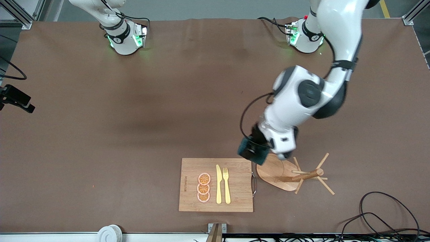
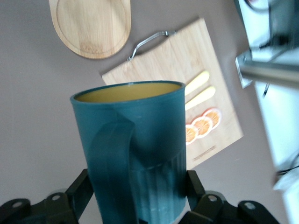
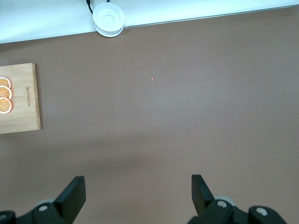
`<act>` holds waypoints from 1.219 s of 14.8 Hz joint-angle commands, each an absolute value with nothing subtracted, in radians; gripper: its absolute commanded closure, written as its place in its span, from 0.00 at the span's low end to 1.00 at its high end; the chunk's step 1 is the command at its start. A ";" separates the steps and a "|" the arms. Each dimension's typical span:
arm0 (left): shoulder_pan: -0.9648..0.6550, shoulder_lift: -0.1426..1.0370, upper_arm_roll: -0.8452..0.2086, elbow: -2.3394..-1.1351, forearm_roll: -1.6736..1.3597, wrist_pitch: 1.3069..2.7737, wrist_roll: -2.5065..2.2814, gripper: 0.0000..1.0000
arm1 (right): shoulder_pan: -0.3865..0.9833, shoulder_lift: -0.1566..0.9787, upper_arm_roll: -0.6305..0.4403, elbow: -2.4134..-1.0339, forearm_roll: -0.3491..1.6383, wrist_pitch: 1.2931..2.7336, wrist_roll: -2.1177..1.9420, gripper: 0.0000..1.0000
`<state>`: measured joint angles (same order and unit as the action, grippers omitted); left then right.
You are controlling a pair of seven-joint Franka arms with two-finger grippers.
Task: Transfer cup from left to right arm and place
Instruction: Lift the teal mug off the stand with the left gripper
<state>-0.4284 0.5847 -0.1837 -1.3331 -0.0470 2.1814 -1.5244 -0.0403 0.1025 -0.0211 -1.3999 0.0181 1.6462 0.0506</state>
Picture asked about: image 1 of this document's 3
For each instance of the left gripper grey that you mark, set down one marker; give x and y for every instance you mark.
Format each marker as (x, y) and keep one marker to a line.
(258, 137)

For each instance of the dark green ribbed cup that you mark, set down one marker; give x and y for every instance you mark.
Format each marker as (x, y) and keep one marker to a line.
(250, 153)

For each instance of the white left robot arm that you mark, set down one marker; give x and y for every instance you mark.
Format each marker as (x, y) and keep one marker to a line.
(302, 94)

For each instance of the wooden mug tree rack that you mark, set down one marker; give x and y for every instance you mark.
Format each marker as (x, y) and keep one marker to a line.
(275, 174)

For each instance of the yellow plastic fork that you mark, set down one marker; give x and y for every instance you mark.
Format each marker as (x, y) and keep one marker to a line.
(227, 191)

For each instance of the yellow plastic knife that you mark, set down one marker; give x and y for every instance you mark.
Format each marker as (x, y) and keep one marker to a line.
(219, 188)

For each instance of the bamboo cutting board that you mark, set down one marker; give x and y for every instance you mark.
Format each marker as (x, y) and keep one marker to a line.
(235, 201)

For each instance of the toy orange slice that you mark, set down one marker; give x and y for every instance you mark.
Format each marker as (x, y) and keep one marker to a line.
(204, 178)

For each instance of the brown table mat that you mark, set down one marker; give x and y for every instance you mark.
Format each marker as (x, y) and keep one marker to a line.
(100, 151)

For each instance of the white tape roll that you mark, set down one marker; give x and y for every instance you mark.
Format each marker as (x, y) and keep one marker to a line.
(107, 234)

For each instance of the aluminium frame profile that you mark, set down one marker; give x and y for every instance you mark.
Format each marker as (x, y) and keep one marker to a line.
(411, 16)
(25, 23)

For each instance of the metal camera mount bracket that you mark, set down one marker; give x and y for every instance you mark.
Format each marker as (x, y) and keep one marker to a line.
(215, 233)

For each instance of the white table edge rail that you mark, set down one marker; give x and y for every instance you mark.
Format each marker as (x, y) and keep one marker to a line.
(50, 238)

